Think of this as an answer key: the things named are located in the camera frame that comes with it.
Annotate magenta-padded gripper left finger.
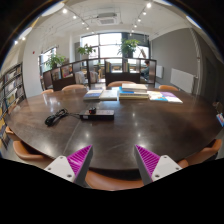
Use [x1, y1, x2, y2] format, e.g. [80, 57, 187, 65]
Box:
[44, 144, 94, 188]

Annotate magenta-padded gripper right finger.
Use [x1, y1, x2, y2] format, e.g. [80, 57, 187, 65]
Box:
[134, 144, 184, 187]

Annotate black power strip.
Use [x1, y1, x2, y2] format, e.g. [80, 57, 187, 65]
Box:
[79, 109, 115, 122]

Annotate purple booklet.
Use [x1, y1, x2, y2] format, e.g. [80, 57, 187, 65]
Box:
[161, 91, 184, 104]

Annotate light blue booklet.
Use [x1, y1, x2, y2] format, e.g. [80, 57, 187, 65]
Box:
[147, 90, 169, 102]

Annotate small blue book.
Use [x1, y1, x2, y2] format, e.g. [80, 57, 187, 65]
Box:
[215, 112, 224, 128]

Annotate tan book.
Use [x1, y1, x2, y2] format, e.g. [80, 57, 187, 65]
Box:
[118, 94, 150, 101]

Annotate dark blue book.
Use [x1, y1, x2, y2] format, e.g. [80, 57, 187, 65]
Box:
[83, 89, 104, 101]

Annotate bright blue book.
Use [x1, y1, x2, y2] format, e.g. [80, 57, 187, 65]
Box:
[118, 86, 150, 98]

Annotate dark low shelf unit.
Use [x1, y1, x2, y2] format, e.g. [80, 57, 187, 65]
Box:
[42, 57, 158, 92]

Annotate white flat book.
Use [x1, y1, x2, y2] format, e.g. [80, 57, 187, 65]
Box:
[99, 89, 120, 101]

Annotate person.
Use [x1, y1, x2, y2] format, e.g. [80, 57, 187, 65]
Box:
[140, 59, 151, 81]

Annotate potted green plant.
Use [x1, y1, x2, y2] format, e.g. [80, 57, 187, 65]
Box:
[77, 43, 97, 58]
[117, 38, 142, 59]
[45, 53, 67, 70]

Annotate large glass window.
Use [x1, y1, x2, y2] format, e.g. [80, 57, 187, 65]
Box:
[80, 32, 150, 60]

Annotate ceiling air conditioner unit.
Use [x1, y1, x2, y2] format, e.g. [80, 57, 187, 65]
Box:
[96, 12, 121, 27]

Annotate ceiling spot lights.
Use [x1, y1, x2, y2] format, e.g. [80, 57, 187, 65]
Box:
[13, 2, 153, 46]

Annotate black coiled power cable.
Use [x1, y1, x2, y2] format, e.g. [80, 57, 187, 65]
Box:
[44, 108, 81, 128]

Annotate large white wall radiator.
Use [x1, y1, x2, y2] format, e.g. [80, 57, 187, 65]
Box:
[170, 67, 197, 95]

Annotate tall wall bookshelf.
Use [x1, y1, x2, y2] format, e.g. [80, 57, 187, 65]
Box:
[0, 62, 27, 149]

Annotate small white wall radiator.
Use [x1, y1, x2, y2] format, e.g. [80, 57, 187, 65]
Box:
[155, 65, 165, 80]

